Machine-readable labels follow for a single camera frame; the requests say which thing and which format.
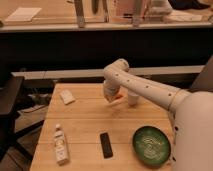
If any white paper cup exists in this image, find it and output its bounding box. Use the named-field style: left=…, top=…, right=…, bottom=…
left=127, top=91, right=139, bottom=106

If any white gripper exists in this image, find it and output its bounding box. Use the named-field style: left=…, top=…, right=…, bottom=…
left=103, top=80, right=126, bottom=106

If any white paper sheet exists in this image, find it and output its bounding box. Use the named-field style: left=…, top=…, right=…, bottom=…
left=5, top=7, right=41, bottom=22

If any clear plastic bottle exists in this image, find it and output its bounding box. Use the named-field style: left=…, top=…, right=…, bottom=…
left=54, top=124, right=69, bottom=165

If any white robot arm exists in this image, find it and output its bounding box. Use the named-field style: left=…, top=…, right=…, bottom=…
left=103, top=59, right=213, bottom=171

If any black remote control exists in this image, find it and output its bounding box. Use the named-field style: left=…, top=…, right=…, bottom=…
left=100, top=133, right=113, bottom=158

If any black chair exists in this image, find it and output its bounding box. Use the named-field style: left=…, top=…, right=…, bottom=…
left=0, top=76, right=44, bottom=162

